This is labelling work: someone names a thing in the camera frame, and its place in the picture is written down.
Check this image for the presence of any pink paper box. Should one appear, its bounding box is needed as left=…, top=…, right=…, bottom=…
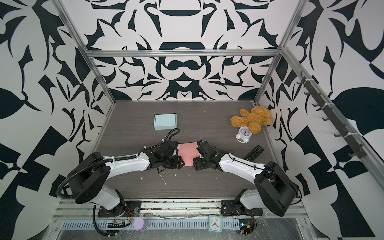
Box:
left=179, top=142, right=201, bottom=167

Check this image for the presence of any light blue paper box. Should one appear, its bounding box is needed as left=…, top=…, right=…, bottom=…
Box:
left=154, top=114, right=177, bottom=131

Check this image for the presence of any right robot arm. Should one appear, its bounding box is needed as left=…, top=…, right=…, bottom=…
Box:
left=194, top=141, right=300, bottom=217

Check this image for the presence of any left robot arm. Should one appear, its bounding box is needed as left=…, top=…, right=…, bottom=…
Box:
left=57, top=140, right=185, bottom=211

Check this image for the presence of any white alarm clock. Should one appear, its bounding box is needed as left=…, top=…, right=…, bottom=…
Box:
left=236, top=127, right=252, bottom=144

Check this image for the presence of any black remote control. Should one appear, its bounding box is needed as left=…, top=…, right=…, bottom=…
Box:
left=244, top=145, right=265, bottom=162

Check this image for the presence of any green square clock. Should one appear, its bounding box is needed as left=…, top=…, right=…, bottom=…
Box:
left=208, top=215, right=222, bottom=233

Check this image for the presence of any brown teddy bear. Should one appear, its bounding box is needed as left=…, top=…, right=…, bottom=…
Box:
left=230, top=106, right=272, bottom=134

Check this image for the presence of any purple round lid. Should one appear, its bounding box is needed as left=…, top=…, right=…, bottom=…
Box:
left=133, top=218, right=149, bottom=231

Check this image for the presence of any right circuit board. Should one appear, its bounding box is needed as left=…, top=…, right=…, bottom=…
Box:
left=239, top=218, right=257, bottom=236

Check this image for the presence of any circuit board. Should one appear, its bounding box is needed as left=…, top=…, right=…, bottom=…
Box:
left=239, top=218, right=257, bottom=236
left=107, top=218, right=131, bottom=229

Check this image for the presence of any left circuit board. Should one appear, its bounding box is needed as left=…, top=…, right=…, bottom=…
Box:
left=107, top=218, right=131, bottom=229

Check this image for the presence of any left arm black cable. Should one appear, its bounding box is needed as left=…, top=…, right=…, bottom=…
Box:
left=161, top=128, right=181, bottom=143

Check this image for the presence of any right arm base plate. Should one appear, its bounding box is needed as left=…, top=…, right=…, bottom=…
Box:
left=220, top=200, right=264, bottom=217

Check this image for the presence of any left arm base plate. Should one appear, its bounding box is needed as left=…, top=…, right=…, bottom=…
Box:
left=98, top=201, right=142, bottom=218

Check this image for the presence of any wall hook rail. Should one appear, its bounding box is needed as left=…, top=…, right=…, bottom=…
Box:
left=298, top=75, right=372, bottom=159

